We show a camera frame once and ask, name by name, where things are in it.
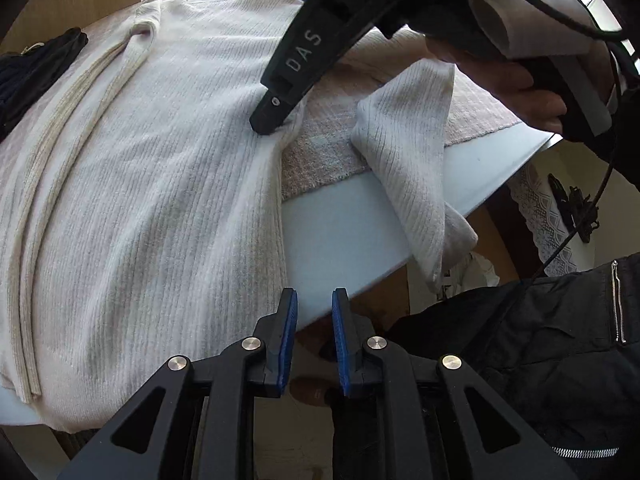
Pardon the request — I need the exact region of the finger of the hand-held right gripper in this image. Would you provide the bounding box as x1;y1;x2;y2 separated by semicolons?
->
249;79;307;136

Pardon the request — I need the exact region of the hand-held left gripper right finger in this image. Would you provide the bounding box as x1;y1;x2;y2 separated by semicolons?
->
331;287;581;480

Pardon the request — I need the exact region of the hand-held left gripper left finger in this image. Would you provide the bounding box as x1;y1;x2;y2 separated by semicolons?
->
56;287;299;480

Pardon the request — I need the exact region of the cream knit cardigan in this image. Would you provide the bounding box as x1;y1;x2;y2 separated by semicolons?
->
0;0;478;433

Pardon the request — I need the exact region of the person's right hand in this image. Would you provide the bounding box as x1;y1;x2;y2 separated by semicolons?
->
425;37;568;136

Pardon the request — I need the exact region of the pink checked blanket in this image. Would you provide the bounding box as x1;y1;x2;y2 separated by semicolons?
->
0;0;526;201

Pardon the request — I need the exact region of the white lace cloth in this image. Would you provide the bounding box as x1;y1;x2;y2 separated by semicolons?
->
509;160;593;277

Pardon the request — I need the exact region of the dark navy garment pile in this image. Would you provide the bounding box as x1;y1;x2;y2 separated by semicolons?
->
0;27;90;141

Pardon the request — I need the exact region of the dark hanging object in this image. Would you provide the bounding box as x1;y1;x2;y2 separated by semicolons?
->
546;172;601;245

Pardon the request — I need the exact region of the black cable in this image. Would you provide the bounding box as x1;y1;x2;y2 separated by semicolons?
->
500;0;626;281

